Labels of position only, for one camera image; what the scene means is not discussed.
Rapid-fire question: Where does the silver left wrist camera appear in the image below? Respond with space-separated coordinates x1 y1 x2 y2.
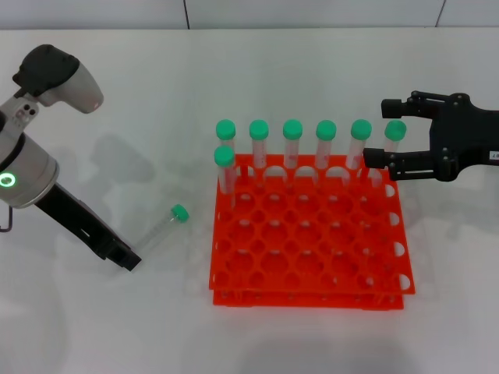
11 44 105 115

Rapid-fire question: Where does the clear test tube green cap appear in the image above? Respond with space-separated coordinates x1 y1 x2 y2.
370 119 408 186
216 118 239 172
282 118 305 177
345 118 373 178
213 145 237 211
249 118 271 181
132 203 190 254
316 119 338 178

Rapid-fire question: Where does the black left camera cable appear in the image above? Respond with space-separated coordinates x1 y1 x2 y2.
0 206 16 234

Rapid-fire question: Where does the orange test tube rack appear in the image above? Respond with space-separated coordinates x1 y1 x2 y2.
208 153 417 312

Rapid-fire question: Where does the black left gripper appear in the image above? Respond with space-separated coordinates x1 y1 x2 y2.
34 182 143 273

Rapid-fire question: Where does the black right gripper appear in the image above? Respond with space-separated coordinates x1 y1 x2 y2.
363 90 499 184

